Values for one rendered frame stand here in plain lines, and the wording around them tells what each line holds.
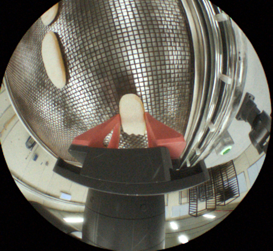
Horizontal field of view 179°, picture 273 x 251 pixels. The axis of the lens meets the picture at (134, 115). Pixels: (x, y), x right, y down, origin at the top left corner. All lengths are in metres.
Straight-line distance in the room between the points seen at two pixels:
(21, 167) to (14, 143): 0.78
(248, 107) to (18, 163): 4.08
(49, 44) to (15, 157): 3.60
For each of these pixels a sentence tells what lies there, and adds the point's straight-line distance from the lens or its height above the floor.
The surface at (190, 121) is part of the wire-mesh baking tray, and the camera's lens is 0.18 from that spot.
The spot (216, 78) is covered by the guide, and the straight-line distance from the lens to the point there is 0.20.
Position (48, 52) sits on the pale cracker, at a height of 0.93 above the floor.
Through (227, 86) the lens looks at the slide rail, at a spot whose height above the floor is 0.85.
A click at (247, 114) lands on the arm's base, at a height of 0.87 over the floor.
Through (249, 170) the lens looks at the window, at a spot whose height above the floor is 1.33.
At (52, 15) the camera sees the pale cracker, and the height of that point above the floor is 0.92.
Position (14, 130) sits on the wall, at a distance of 3.54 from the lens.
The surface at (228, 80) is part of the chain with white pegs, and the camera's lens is 0.22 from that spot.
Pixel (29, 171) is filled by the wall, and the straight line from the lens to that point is 3.83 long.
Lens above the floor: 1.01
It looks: 51 degrees down
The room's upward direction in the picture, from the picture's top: 168 degrees counter-clockwise
